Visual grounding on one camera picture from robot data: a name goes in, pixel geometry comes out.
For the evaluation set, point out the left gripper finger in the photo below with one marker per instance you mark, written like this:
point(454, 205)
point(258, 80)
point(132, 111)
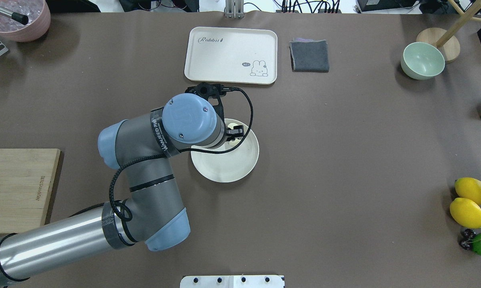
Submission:
point(233, 139)
point(236, 131)

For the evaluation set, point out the white steamed bun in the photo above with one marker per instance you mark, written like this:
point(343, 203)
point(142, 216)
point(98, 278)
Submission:
point(231, 126)

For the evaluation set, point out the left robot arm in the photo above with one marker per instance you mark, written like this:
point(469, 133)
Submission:
point(154, 214)

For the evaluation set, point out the cream rabbit tray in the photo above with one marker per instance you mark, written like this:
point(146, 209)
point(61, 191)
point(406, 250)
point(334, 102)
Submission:
point(232, 55)

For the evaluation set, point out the folded dark grey cloth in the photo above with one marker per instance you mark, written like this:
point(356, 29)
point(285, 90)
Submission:
point(308, 55)

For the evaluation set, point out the mint green bowl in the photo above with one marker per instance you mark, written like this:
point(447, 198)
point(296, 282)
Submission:
point(422, 61)

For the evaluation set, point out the bamboo cutting board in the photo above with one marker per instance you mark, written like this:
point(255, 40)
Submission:
point(26, 187)

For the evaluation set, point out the wooden mug tree stand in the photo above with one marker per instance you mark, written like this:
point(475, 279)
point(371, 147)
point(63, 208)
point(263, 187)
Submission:
point(445, 40)

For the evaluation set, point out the pink bowl of ice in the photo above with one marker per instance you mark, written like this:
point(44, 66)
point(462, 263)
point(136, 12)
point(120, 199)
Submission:
point(39, 19)

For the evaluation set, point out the yellow lemon far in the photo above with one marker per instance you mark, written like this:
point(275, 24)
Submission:
point(469, 188)

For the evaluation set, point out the yellow lemon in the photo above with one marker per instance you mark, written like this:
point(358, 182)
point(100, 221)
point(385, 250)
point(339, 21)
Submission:
point(466, 212)
point(469, 188)

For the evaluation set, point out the metal black-tipped tool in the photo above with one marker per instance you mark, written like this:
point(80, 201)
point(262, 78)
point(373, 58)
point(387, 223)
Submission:
point(21, 18)

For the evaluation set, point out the yellow lemon near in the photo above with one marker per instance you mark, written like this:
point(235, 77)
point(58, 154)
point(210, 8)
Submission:
point(466, 212)

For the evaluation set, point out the dark cherries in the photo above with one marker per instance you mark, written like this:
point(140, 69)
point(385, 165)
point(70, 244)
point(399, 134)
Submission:
point(467, 237)

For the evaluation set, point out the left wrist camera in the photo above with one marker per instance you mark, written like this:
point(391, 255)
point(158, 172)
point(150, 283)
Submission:
point(215, 91)

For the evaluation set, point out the aluminium frame post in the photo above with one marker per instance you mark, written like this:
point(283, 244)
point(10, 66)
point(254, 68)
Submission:
point(234, 9)

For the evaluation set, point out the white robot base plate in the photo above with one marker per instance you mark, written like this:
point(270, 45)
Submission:
point(233, 281)

